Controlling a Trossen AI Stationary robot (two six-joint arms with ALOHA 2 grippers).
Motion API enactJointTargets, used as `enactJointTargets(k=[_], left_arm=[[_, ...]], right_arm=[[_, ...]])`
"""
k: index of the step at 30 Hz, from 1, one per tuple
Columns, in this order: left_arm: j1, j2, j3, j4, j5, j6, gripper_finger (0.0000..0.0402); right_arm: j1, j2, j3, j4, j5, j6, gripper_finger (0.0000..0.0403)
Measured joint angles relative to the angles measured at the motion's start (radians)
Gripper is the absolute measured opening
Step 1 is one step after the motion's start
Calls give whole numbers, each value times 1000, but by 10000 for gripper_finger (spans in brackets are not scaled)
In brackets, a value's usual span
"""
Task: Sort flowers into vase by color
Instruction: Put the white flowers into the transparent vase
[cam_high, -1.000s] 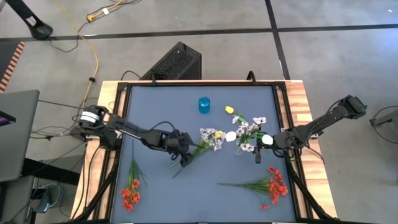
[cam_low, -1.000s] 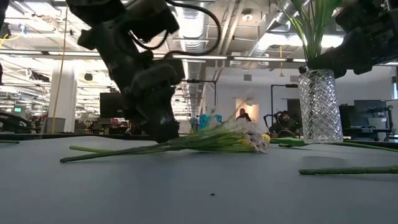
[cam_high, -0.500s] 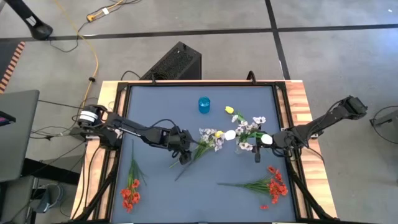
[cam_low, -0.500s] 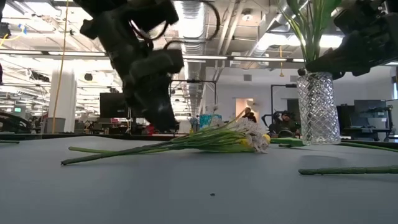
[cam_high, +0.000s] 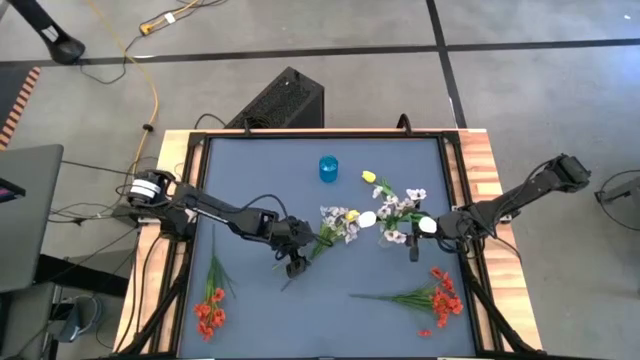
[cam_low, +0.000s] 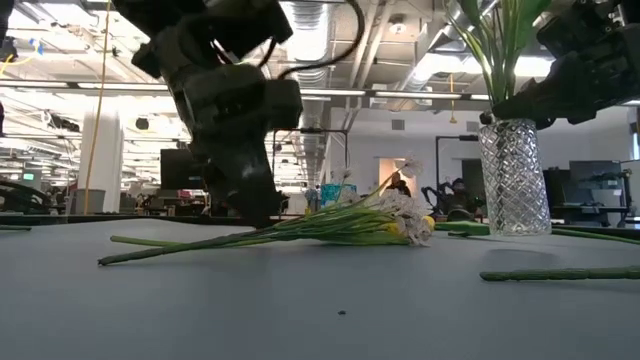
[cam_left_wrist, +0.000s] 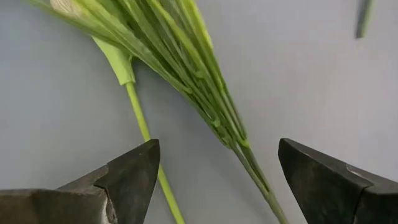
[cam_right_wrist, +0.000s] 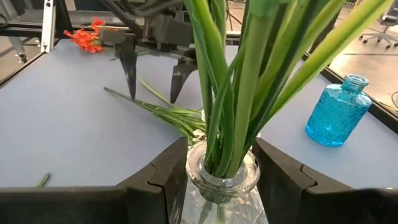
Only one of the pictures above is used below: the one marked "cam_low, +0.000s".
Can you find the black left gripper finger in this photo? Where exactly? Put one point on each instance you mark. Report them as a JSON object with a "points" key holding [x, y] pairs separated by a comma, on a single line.
{"points": [[260, 190], [220, 185]]}

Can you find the lit doorway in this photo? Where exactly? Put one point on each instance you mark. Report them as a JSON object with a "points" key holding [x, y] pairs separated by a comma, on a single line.
{"points": [[386, 167]]}

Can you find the blue glass vase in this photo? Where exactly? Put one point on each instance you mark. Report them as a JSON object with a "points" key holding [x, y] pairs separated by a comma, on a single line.
{"points": [[330, 195]]}

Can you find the clear glass vase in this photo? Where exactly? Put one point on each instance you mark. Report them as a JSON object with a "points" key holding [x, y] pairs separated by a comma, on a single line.
{"points": [[515, 180]]}

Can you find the green exit sign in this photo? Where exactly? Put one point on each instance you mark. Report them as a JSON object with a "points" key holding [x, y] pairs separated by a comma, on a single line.
{"points": [[28, 176]]}

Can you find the black rig frame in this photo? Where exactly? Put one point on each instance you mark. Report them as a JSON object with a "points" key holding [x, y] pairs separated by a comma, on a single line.
{"points": [[310, 131], [438, 160]]}

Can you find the white pillar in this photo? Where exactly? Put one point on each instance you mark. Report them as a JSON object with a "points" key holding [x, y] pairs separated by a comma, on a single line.
{"points": [[102, 160]]}

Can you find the person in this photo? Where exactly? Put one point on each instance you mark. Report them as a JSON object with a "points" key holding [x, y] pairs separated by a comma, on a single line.
{"points": [[398, 184], [457, 197]]}

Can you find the round ceiling fixture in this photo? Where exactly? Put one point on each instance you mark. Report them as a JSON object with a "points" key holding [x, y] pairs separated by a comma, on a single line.
{"points": [[397, 25]]}

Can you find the desk with monitors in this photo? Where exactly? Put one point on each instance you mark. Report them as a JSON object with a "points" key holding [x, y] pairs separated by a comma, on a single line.
{"points": [[595, 180]]}

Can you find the wall vent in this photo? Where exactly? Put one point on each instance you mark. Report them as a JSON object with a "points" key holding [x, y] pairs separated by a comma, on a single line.
{"points": [[398, 125]]}

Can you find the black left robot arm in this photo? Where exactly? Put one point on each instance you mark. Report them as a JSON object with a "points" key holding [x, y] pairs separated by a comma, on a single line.
{"points": [[150, 15]]}

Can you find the grey trash bin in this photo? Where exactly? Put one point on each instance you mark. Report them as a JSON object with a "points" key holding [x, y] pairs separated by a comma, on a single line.
{"points": [[90, 202]]}

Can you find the black monitor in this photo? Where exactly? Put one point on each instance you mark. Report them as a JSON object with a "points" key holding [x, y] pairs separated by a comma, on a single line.
{"points": [[175, 170]]}

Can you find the yellow tulip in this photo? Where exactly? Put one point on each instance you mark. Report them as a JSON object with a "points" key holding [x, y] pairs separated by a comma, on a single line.
{"points": [[150, 241], [462, 229]]}

